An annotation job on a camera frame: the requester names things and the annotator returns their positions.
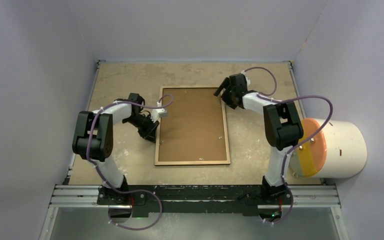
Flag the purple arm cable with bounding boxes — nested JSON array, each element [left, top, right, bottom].
[[85, 94, 163, 232], [241, 66, 334, 226]]

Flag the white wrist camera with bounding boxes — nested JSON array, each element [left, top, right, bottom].
[[240, 70, 251, 86], [150, 108, 168, 122]]

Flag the black wooden picture frame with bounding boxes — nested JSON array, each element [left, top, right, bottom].
[[154, 86, 232, 167]]

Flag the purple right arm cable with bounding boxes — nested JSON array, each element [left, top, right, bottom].
[[241, 66, 334, 226]]

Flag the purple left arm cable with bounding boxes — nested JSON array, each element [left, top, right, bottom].
[[85, 94, 163, 232]]

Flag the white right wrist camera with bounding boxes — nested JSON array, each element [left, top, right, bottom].
[[240, 70, 251, 86]]

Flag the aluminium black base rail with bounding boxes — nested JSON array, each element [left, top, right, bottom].
[[49, 185, 340, 221]]

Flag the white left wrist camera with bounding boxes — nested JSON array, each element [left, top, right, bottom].
[[150, 108, 168, 122]]

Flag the white cylinder with orange lid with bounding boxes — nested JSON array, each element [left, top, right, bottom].
[[289, 118, 368, 179]]

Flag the brown frame backing board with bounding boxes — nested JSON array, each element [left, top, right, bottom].
[[158, 88, 228, 163]]

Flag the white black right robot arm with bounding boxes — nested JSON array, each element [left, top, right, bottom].
[[213, 73, 304, 204]]

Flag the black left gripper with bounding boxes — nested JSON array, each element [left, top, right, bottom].
[[124, 113, 160, 143]]

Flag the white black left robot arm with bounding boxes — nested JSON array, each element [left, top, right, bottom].
[[72, 93, 168, 205]]

